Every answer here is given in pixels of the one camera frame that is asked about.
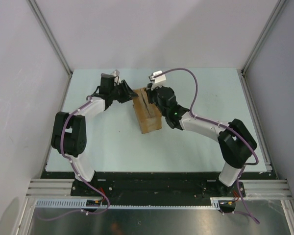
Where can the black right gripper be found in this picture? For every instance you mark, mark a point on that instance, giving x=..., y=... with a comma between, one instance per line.
x=150, y=92

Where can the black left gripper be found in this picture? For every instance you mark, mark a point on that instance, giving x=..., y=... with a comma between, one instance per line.
x=129, y=94

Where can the brown cardboard express box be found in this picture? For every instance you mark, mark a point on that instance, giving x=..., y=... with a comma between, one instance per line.
x=148, y=115

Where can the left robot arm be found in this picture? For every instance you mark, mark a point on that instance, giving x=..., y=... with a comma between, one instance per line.
x=69, y=135

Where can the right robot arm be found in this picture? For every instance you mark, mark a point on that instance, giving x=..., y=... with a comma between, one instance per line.
x=235, y=141

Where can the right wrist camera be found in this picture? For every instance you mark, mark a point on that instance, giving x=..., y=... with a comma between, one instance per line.
x=157, y=79

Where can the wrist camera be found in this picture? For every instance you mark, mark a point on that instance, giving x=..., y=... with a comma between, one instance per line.
x=157, y=79
x=115, y=73

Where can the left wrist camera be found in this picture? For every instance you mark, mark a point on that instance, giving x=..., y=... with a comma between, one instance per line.
x=115, y=73

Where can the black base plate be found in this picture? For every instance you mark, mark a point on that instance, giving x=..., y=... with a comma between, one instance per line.
x=126, y=187

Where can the left aluminium frame post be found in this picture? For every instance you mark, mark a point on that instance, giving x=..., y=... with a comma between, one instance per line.
x=38, y=14

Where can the aluminium frame post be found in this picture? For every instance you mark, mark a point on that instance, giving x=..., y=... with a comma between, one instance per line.
x=38, y=14
x=272, y=20

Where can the right aluminium frame post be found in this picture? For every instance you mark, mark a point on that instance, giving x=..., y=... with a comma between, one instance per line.
x=272, y=20

